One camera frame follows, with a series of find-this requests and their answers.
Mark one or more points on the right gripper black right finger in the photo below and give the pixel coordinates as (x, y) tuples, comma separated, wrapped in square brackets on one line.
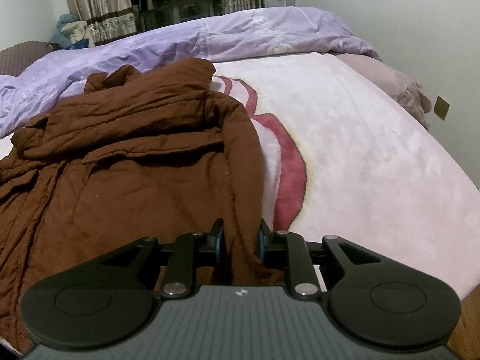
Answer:
[(371, 298)]

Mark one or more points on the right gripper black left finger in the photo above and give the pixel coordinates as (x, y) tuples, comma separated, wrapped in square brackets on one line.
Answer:
[(108, 299)]

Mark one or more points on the brown padded jacket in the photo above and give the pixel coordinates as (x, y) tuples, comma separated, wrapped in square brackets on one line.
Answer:
[(137, 154)]

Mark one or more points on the clothes pile by curtain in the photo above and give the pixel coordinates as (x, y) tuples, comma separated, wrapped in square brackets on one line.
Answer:
[(71, 33)]

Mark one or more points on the pink princess blanket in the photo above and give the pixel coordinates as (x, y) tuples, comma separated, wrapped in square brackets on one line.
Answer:
[(341, 156)]

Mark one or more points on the purple duvet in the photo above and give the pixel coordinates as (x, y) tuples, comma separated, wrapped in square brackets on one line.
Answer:
[(241, 35)]

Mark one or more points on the mauve quilted headboard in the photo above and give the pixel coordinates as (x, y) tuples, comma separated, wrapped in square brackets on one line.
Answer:
[(15, 59)]

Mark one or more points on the left beige curtain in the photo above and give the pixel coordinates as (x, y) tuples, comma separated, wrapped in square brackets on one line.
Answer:
[(107, 20)]

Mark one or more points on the gold wall socket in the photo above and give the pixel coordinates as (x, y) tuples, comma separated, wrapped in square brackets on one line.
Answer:
[(441, 108)]

